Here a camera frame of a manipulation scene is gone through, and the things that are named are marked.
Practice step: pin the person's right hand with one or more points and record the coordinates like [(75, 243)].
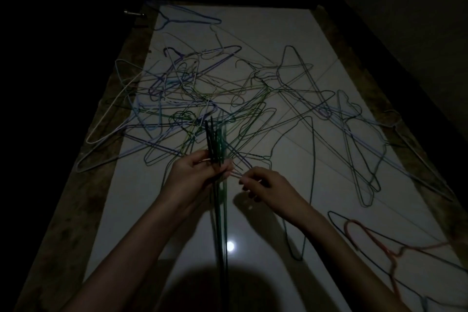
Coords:
[(278, 194)]

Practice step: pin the person's left hand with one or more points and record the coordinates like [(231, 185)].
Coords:
[(186, 183)]

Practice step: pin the person's right thumb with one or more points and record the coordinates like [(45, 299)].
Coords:
[(260, 172)]

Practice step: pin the person's left thumb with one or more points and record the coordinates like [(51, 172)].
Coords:
[(223, 169)]

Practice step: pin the bundle of dark green hangers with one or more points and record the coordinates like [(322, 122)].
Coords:
[(218, 191)]

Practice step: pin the person's right forearm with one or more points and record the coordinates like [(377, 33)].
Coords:
[(347, 268)]

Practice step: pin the person's left forearm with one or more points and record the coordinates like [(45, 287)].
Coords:
[(128, 260)]

